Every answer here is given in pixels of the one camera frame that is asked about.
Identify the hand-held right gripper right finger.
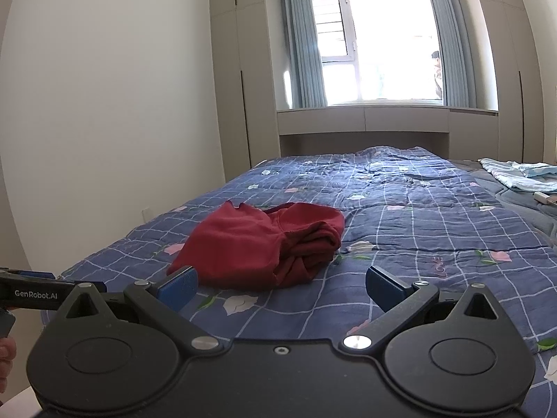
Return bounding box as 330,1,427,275
342,265,508,354

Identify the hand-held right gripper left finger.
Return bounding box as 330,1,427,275
56,265,220,355

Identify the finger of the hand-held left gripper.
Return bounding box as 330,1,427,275
0,267,56,280
56,279,108,294

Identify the red long-sleeved sweater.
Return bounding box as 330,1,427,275
166,200,346,289

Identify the person's left hand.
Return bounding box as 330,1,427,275
0,337,18,395

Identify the blue checked floral quilt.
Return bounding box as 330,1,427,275
56,146,557,385

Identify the grey quilted bedspread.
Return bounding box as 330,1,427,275
448,159,557,245

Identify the light blue striped cloth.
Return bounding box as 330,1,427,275
479,158,557,193

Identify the beige window seat cabinet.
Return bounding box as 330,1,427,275
276,103,499,157

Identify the beige wardrobe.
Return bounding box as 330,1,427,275
209,0,282,184
472,0,557,167

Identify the window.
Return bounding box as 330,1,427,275
311,0,445,106

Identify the blue curtain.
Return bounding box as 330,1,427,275
278,0,328,109
420,0,473,108

